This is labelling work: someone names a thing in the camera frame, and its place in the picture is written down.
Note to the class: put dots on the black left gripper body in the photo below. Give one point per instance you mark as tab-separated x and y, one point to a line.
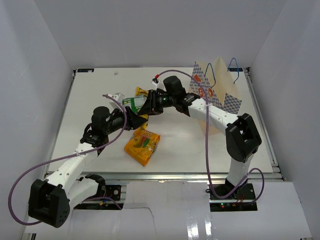
117	121

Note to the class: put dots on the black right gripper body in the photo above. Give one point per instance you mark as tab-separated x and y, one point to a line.
165	100

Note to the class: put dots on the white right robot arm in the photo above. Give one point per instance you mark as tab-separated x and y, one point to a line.
241	134

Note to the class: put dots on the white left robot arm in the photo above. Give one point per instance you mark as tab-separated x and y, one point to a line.
52	199

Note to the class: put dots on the green snack bag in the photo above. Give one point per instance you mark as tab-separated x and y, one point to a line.
134	103

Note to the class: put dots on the orange gummy candy bag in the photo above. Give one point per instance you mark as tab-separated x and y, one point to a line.
142	145

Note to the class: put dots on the yellow candy packet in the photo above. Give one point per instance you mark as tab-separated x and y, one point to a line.
139	92

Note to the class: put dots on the black XDOF label plate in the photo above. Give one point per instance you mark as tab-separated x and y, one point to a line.
85	70

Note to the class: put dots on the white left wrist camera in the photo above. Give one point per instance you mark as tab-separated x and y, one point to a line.
119	97

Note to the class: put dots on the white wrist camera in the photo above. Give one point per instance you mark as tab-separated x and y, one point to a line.
156	82
119	97

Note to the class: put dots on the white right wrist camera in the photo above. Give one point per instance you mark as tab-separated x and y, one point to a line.
156	82

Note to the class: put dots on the checkered paper bag blue handles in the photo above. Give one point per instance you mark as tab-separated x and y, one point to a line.
214	80

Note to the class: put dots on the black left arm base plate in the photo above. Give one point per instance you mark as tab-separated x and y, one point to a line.
111	200

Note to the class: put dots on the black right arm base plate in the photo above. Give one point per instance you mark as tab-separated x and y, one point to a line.
239	201

